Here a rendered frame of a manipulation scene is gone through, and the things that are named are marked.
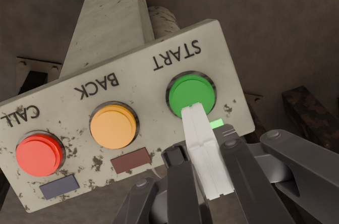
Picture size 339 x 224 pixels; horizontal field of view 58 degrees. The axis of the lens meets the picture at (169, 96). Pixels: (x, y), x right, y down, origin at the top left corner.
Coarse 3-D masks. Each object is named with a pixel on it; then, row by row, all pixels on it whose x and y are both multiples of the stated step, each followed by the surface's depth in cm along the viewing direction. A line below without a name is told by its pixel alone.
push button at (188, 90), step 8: (176, 80) 27; (184, 80) 26; (192, 80) 26; (200, 80) 26; (176, 88) 26; (184, 88) 26; (192, 88) 26; (200, 88) 26; (208, 88) 26; (176, 96) 26; (184, 96) 26; (192, 96) 26; (200, 96) 26; (208, 96) 26; (176, 104) 26; (184, 104) 26; (208, 104) 26; (176, 112) 27; (208, 112) 27
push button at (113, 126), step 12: (108, 108) 27; (120, 108) 27; (96, 120) 27; (108, 120) 27; (120, 120) 27; (132, 120) 27; (96, 132) 27; (108, 132) 27; (120, 132) 27; (132, 132) 27; (108, 144) 27; (120, 144) 27
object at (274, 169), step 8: (216, 128) 18; (224, 128) 17; (232, 128) 17; (216, 136) 17; (224, 136) 16; (232, 136) 16; (248, 144) 14; (256, 144) 14; (256, 152) 14; (264, 152) 13; (264, 160) 13; (272, 160) 13; (264, 168) 13; (272, 168) 13; (280, 168) 13; (288, 168) 13; (272, 176) 13; (280, 176) 13; (288, 176) 13
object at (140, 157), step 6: (138, 150) 28; (144, 150) 28; (120, 156) 29; (126, 156) 29; (132, 156) 29; (138, 156) 29; (144, 156) 29; (114, 162) 29; (120, 162) 29; (126, 162) 29; (132, 162) 29; (138, 162) 29; (144, 162) 29; (114, 168) 29; (120, 168) 29; (126, 168) 29; (132, 168) 29
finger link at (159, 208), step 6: (174, 144) 18; (162, 180) 15; (198, 180) 14; (162, 186) 14; (162, 192) 14; (156, 198) 13; (162, 198) 14; (156, 204) 14; (162, 204) 14; (150, 210) 13; (156, 210) 14; (162, 210) 14; (150, 216) 14; (156, 216) 14; (162, 216) 14; (150, 222) 14; (156, 222) 14; (162, 222) 14
